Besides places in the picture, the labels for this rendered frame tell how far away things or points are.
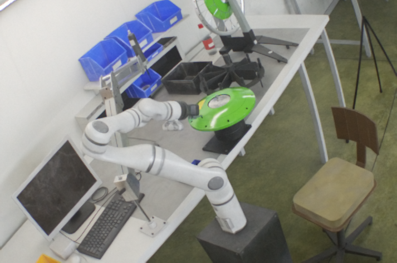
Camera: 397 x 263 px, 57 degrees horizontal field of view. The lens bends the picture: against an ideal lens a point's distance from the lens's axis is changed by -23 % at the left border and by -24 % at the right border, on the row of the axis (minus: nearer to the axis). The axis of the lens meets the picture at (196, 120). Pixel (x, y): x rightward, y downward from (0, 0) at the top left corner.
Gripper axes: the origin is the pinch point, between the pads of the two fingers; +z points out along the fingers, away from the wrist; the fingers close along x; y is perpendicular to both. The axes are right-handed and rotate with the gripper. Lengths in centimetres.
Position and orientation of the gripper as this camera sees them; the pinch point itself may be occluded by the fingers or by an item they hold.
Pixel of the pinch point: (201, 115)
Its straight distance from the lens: 194.3
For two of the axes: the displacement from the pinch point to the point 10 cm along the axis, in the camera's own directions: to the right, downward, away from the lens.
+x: -8.1, 0.1, 5.9
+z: 5.9, -0.4, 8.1
